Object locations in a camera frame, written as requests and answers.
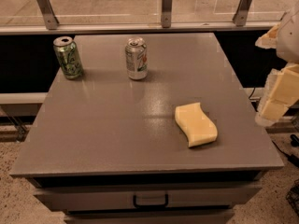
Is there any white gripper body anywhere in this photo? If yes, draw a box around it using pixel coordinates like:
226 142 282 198
277 1 299 63

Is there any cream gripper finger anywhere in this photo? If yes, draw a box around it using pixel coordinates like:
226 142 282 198
255 23 279 49
255 63 299 127

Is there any metal bracket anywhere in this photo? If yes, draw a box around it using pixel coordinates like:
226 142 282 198
161 0 172 28
36 0 59 30
233 0 252 26

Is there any green soda can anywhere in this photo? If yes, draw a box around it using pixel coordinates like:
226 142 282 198
53 36 83 79

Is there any middle metal bracket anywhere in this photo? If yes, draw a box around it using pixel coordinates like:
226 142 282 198
161 0 172 28

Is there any yellow sponge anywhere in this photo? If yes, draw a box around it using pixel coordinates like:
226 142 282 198
175 103 218 147

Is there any left metal bracket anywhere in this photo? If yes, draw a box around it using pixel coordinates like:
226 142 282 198
36 0 59 30

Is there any grey drawer cabinet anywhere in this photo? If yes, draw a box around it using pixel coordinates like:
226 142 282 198
11 33 282 224

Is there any black drawer handle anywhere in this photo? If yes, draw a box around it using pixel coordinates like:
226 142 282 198
133 194 169 209

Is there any silver 7up can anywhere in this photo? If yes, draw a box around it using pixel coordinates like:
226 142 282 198
125 36 148 80

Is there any right metal bracket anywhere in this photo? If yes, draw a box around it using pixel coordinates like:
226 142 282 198
233 0 252 26

